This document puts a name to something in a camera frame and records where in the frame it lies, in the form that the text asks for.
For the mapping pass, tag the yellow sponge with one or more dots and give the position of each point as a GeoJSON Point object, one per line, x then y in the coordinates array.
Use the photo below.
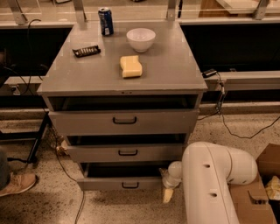
{"type": "Point", "coordinates": [131, 67]}

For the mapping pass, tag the grey middle drawer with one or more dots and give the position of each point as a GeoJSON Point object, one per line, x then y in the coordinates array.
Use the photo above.
{"type": "Point", "coordinates": [125, 153]}

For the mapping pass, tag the grey trouser leg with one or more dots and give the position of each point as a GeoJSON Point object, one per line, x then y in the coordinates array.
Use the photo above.
{"type": "Point", "coordinates": [4, 170]}

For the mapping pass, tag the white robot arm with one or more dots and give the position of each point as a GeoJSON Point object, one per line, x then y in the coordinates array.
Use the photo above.
{"type": "Point", "coordinates": [205, 172]}

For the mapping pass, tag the black power adapter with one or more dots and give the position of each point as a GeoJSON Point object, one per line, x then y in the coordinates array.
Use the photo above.
{"type": "Point", "coordinates": [209, 73]}

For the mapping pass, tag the tan shoe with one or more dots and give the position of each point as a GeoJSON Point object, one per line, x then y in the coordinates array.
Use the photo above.
{"type": "Point", "coordinates": [19, 183]}

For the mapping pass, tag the grey bottom drawer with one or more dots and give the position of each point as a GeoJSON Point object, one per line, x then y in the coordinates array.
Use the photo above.
{"type": "Point", "coordinates": [122, 176]}

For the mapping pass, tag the cardboard box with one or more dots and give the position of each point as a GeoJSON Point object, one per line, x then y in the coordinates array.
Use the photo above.
{"type": "Point", "coordinates": [251, 202]}

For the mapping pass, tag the grey drawer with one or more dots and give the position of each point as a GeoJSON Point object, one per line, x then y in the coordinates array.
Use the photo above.
{"type": "Point", "coordinates": [124, 122]}
{"type": "Point", "coordinates": [125, 153]}
{"type": "Point", "coordinates": [122, 176]}

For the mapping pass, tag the grey top drawer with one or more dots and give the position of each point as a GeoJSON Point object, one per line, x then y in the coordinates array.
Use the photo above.
{"type": "Point", "coordinates": [124, 122]}

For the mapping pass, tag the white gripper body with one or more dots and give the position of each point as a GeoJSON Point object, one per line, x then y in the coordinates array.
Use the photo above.
{"type": "Point", "coordinates": [168, 182]}

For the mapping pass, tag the black stand leg left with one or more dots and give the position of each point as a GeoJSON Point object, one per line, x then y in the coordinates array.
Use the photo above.
{"type": "Point", "coordinates": [36, 136]}

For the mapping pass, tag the blue soda can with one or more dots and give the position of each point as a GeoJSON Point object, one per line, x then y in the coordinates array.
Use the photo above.
{"type": "Point", "coordinates": [106, 21]}

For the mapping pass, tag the yellow item in box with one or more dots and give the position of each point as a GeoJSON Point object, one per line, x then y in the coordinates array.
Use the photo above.
{"type": "Point", "coordinates": [272, 188]}

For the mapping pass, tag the white bowl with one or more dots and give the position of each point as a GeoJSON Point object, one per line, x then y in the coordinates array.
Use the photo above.
{"type": "Point", "coordinates": [141, 39]}

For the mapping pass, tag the black snack bar packet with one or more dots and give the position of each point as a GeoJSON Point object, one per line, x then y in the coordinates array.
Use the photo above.
{"type": "Point", "coordinates": [86, 51]}

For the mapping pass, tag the grey drawer cabinet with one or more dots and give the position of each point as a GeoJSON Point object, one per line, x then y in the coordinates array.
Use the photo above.
{"type": "Point", "coordinates": [170, 79]}

